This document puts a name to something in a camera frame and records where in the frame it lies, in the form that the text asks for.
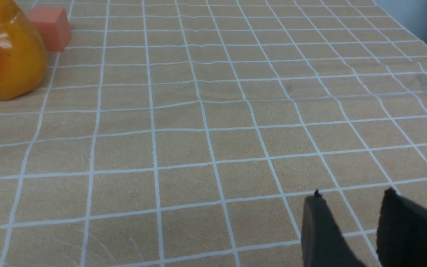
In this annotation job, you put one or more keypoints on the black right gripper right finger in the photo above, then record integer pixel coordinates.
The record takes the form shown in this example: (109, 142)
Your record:
(402, 232)

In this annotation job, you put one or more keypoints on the orange foam cube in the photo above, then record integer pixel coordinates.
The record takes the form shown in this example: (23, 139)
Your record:
(53, 26)

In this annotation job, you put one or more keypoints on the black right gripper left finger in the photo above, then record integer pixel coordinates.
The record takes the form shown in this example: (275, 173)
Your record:
(322, 242)

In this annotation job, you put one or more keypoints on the checkered beige tablecloth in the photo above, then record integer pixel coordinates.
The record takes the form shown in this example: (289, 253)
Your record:
(187, 133)

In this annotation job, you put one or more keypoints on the orange toy pear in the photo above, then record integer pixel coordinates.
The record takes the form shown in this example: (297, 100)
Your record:
(23, 57)

